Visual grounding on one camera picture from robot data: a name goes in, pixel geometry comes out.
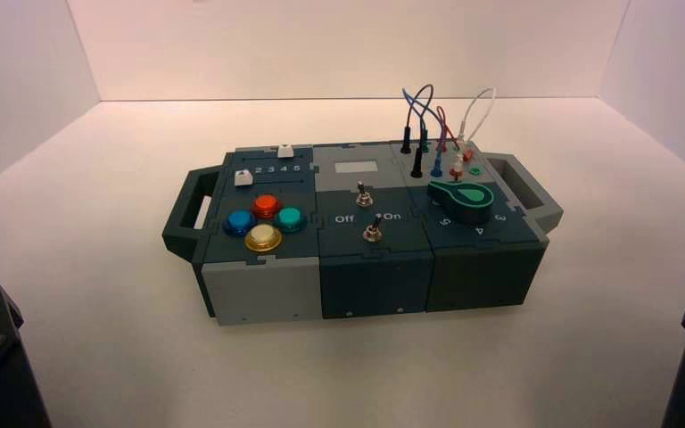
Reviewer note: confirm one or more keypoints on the dark green rotary knob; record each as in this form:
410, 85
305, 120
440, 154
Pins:
466, 204

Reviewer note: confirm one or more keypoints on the grey rectangular display window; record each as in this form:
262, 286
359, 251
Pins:
356, 167

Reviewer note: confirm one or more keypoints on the teal round push button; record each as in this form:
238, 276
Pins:
290, 218

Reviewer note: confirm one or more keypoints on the dark teal grey modular box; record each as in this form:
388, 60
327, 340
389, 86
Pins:
372, 283

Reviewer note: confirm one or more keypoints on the orange red round push button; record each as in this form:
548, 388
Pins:
267, 205

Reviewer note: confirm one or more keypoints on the yellow round push button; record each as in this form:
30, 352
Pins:
263, 237

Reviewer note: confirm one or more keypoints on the small white slider cap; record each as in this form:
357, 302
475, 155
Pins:
285, 151

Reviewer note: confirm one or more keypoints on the blue round push button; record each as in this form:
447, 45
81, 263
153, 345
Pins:
238, 222

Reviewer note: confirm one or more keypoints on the large white slider cap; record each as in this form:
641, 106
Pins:
242, 178

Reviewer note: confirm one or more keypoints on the metal toggle switch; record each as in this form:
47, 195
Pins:
372, 231
364, 198

